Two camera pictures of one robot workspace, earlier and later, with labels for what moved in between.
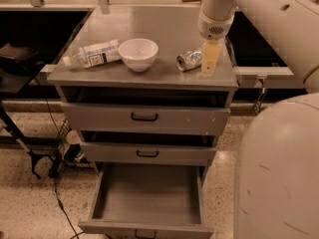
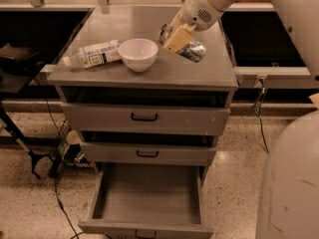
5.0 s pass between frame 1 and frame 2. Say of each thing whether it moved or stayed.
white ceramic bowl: stayed
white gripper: moved
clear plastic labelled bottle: stayed
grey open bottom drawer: stayed
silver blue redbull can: moved
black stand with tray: stayed
